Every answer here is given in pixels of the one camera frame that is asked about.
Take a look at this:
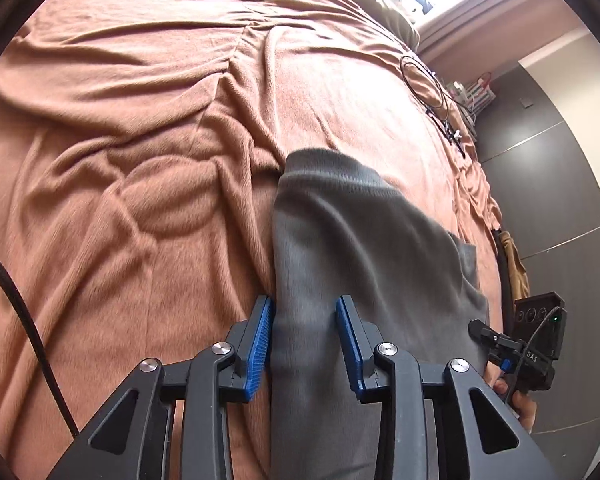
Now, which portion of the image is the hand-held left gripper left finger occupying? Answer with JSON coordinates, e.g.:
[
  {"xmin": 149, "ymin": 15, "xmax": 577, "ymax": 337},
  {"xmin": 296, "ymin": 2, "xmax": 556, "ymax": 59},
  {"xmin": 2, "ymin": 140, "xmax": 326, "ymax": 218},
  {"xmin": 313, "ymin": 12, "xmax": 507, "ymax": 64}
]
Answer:
[{"xmin": 47, "ymin": 296, "xmax": 272, "ymax": 480}]

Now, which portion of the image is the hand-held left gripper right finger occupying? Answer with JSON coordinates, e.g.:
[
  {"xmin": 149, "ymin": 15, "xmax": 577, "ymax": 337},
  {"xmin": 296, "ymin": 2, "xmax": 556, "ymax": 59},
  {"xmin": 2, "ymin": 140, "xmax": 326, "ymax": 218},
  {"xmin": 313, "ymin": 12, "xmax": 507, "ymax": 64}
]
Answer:
[{"xmin": 336, "ymin": 296, "xmax": 546, "ymax": 480}]

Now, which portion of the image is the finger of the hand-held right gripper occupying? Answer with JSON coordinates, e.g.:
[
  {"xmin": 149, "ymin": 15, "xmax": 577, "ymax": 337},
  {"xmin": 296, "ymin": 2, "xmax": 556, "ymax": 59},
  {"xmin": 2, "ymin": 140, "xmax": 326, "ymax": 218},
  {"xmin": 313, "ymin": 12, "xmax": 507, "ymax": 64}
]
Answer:
[{"xmin": 469, "ymin": 319, "xmax": 523, "ymax": 361}]

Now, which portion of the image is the grey T-shirt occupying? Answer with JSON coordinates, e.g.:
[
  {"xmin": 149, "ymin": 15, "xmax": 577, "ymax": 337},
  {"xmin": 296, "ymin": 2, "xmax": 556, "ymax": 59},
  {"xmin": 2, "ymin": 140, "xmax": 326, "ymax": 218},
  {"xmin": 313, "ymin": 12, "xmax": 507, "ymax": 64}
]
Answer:
[{"xmin": 270, "ymin": 147, "xmax": 491, "ymax": 480}]

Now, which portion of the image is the person's right hand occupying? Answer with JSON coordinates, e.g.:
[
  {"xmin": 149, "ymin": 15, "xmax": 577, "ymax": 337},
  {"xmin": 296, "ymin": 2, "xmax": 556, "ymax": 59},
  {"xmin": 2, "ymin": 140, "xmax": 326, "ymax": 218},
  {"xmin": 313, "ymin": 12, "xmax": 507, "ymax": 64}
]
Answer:
[{"xmin": 482, "ymin": 360, "xmax": 537, "ymax": 433}]

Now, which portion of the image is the brown folded cloth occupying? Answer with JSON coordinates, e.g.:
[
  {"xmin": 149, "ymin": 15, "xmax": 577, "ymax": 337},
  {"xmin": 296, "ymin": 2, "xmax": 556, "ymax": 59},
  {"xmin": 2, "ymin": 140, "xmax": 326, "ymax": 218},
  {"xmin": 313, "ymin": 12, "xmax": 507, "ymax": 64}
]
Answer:
[{"xmin": 497, "ymin": 230, "xmax": 531, "ymax": 301}]

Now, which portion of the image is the grey wardrobe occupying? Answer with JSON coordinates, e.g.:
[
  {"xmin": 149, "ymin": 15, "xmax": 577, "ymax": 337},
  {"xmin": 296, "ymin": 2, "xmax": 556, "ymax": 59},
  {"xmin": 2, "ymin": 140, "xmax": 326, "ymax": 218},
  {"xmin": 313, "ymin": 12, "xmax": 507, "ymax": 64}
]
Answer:
[{"xmin": 475, "ymin": 62, "xmax": 600, "ymax": 456}]

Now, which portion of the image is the brown fleece blanket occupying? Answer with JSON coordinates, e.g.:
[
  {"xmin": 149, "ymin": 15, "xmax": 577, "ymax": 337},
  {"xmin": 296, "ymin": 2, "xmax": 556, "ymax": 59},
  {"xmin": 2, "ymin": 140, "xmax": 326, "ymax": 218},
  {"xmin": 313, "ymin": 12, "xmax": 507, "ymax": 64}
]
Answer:
[{"xmin": 0, "ymin": 0, "xmax": 506, "ymax": 480}]

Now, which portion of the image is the cream nightstand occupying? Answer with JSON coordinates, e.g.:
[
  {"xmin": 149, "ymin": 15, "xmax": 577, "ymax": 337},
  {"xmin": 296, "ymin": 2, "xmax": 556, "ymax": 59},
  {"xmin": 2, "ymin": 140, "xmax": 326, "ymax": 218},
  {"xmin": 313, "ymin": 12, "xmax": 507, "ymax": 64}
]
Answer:
[{"xmin": 450, "ymin": 80, "xmax": 481, "ymax": 126}]

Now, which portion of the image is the striped paper bag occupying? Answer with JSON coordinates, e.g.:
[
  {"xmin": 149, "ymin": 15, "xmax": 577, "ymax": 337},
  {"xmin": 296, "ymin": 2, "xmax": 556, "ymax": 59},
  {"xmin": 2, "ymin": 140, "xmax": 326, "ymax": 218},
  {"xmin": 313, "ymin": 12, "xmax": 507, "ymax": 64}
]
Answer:
[{"xmin": 467, "ymin": 72, "xmax": 496, "ymax": 111}]

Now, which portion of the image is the pink curtain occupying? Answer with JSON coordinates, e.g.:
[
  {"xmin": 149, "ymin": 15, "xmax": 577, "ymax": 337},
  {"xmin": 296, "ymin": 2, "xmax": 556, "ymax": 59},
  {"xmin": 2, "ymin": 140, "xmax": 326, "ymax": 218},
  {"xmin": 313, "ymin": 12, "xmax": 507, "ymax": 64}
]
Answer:
[{"xmin": 415, "ymin": 0, "xmax": 596, "ymax": 61}]

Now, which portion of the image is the beige duvet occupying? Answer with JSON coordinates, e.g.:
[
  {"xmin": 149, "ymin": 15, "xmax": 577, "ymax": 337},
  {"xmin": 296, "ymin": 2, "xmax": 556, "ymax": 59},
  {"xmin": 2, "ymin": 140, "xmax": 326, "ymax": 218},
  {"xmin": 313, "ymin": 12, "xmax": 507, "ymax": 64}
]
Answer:
[{"xmin": 300, "ymin": 0, "xmax": 421, "ymax": 46}]

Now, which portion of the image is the thick black gripper cable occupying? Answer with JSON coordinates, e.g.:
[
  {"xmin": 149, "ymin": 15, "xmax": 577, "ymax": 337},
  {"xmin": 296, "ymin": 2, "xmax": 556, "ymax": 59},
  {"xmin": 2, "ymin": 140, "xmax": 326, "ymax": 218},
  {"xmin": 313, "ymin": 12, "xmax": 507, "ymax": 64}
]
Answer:
[{"xmin": 0, "ymin": 239, "xmax": 79, "ymax": 437}]

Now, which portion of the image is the thin black coiled cable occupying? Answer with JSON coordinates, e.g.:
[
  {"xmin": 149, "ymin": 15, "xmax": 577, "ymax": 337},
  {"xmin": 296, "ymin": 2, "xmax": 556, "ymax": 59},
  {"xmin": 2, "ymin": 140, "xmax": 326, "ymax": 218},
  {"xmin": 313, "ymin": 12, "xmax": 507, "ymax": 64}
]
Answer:
[{"xmin": 400, "ymin": 55, "xmax": 476, "ymax": 156}]

